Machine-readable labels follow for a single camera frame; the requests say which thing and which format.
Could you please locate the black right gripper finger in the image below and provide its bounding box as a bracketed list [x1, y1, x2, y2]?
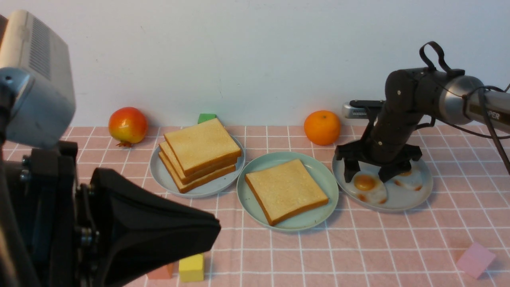
[378, 161, 412, 183]
[343, 158, 360, 183]

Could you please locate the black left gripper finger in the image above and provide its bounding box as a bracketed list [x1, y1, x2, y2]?
[89, 168, 222, 287]

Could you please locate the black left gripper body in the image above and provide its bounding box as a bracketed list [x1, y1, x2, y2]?
[0, 140, 98, 287]

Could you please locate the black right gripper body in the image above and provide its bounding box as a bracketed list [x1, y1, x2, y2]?
[334, 105, 423, 165]

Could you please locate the fried egg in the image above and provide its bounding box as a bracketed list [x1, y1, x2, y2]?
[393, 165, 423, 191]
[350, 171, 388, 205]

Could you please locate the bread slice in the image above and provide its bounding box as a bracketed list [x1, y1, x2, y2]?
[159, 142, 237, 184]
[159, 152, 236, 194]
[245, 159, 329, 226]
[164, 118, 242, 176]

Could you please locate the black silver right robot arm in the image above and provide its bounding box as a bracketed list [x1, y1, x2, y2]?
[335, 68, 509, 182]

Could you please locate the grey egg plate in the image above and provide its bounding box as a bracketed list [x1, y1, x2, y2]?
[332, 155, 433, 212]

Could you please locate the orange tangerine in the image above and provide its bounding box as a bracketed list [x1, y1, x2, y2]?
[304, 110, 342, 146]

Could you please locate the orange foam cube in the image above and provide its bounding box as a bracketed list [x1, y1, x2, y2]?
[147, 263, 173, 280]

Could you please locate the grey-blue bread plate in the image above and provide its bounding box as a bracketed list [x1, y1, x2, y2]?
[149, 136, 246, 199]

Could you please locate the yellow foam cube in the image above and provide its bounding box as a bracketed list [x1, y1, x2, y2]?
[178, 253, 205, 282]

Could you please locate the red yellow pomegranate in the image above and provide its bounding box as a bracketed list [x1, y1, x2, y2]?
[108, 107, 148, 148]

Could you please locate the light green center plate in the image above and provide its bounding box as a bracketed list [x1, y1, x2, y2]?
[237, 152, 339, 232]

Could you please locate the pink foam cube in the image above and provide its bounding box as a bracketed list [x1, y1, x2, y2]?
[456, 242, 496, 279]

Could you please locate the green foam cube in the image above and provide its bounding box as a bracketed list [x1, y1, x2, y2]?
[197, 113, 217, 124]

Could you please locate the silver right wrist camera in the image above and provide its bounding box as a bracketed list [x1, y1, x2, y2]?
[342, 100, 385, 119]

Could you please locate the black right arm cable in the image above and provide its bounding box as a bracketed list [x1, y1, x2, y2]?
[415, 41, 510, 176]

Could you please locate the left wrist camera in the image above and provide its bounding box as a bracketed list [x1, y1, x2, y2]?
[0, 10, 76, 149]

